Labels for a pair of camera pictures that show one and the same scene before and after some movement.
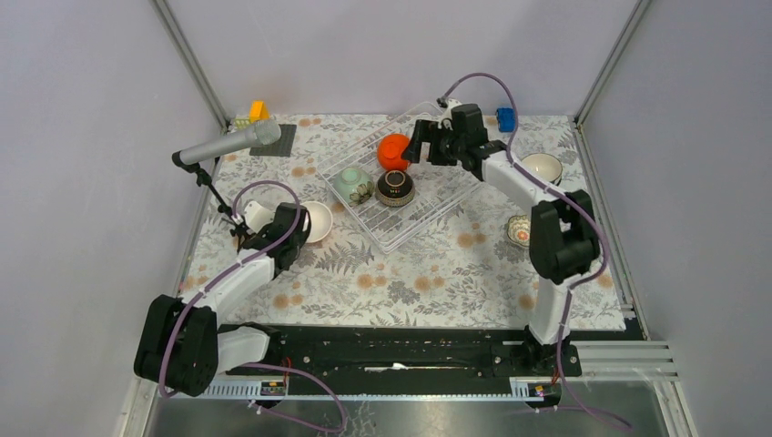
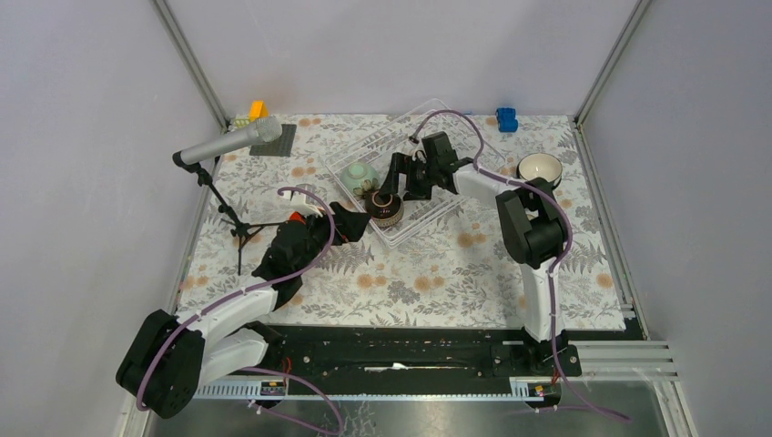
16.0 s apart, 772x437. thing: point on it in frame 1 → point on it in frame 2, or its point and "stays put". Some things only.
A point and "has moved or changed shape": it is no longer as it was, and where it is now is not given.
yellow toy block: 259,111 stays put
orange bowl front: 390,147 has moved or changed shape
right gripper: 422,132 → 405,164
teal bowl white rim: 544,166 stays put
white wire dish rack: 394,199 stays put
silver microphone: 264,133 stays put
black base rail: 414,354 stays put
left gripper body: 263,229 → 319,229
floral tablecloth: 395,245 stays put
